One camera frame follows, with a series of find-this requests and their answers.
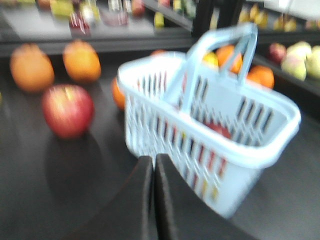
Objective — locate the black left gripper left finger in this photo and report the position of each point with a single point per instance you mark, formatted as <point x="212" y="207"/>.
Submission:
<point x="126" y="216"/>

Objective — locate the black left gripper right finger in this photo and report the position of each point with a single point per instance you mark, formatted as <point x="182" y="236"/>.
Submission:
<point x="181" y="215"/>

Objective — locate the red apple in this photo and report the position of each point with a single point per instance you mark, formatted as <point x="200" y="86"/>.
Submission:
<point x="276" y="53"/>
<point x="219" y="129"/>
<point x="68" y="110"/>

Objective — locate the light blue plastic basket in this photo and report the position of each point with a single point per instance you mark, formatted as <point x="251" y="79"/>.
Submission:
<point x="170" y="96"/>

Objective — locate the small orange behind basket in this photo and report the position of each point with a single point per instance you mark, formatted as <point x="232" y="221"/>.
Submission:
<point x="118" y="96"/>

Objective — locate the black fruit display stand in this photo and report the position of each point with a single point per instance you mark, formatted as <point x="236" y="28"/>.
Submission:
<point x="49" y="186"/>

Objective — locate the yellow orange citrus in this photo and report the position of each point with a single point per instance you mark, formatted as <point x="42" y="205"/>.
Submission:
<point x="210" y="59"/>

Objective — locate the small orange right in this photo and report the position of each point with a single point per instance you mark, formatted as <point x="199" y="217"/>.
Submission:
<point x="262" y="75"/>

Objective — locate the round orange back middle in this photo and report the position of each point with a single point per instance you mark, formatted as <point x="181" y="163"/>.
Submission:
<point x="81" y="62"/>

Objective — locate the large orange back left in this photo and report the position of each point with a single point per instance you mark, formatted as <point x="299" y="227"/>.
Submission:
<point x="158" y="52"/>

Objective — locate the orange with knob left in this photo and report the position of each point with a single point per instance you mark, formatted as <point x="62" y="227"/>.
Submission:
<point x="31" y="68"/>

